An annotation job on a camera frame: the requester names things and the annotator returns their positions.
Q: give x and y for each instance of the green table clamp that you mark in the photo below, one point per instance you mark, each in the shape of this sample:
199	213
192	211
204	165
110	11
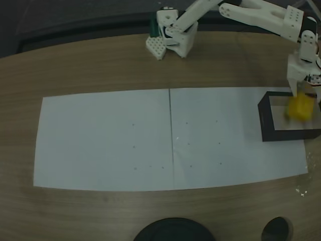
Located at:
155	25

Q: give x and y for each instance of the black round lamp base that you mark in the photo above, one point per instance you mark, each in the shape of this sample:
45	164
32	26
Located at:
174	231

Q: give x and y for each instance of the white paper sheet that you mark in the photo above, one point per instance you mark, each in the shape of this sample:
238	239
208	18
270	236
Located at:
105	140
220	150

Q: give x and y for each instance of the brown cardboard box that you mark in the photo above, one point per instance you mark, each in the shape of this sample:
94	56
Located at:
268	120

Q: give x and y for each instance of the yellow cube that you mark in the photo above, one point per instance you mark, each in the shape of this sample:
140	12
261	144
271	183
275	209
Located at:
299	109

